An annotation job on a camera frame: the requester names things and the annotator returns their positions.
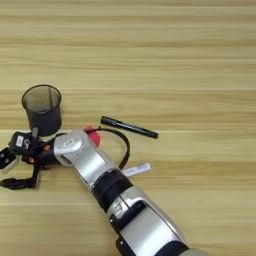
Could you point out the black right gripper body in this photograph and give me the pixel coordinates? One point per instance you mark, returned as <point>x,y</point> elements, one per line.
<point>41,153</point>

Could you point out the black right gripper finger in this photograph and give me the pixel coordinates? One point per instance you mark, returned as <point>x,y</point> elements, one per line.
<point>20,184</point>

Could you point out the red cube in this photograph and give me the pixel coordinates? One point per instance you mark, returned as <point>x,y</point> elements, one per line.
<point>94,137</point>

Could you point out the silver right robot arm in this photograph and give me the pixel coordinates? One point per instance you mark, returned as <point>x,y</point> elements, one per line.
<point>86,160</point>

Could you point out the small black box white label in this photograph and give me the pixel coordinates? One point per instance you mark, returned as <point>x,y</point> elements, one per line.
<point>20,141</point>

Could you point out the black mesh pen cup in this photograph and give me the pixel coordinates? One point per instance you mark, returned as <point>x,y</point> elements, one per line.
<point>43,123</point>

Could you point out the black marker pen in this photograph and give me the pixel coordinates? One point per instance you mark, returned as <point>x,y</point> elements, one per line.
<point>130,126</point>

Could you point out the white marker black cap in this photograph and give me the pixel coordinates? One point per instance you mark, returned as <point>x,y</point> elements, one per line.
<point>138,169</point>

